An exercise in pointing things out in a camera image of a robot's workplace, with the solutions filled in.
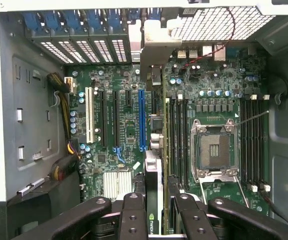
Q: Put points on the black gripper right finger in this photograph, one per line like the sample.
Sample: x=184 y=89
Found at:
x=196 y=225

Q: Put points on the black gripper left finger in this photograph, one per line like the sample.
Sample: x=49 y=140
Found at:
x=134 y=220

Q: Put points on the silver chipset heatsink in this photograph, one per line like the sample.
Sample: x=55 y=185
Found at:
x=116 y=185

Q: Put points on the metal socket cover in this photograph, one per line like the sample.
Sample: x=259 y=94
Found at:
x=219 y=178

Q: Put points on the CPU socket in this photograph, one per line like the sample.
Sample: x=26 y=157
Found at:
x=214 y=150

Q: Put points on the black RAM stick white label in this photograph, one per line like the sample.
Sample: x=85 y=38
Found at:
x=169 y=140

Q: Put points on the green motherboard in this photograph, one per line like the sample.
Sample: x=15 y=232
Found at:
x=131 y=125

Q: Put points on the black plastic shroud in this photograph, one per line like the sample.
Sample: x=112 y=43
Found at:
x=34 y=212

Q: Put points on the blue expansion slot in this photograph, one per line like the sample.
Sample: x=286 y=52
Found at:
x=141 y=120

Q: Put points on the long black expansion slot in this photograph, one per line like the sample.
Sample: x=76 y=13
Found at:
x=115 y=120
x=102 y=120
x=154 y=102

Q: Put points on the white expansion slot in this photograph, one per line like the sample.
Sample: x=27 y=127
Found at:
x=89 y=115

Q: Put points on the thin metal locking lever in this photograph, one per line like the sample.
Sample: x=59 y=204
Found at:
x=251 y=117

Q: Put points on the short black expansion slot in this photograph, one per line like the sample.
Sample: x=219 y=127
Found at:
x=128 y=97

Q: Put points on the open black PC case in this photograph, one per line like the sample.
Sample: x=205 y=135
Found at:
x=286 y=140

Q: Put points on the grey power supply unit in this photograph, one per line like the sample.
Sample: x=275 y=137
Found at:
x=34 y=112

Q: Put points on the white power connector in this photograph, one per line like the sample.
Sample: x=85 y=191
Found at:
x=70 y=85

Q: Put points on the blue card retention clip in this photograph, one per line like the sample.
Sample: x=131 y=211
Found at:
x=52 y=20
x=115 y=19
x=72 y=19
x=34 y=21
x=95 y=19

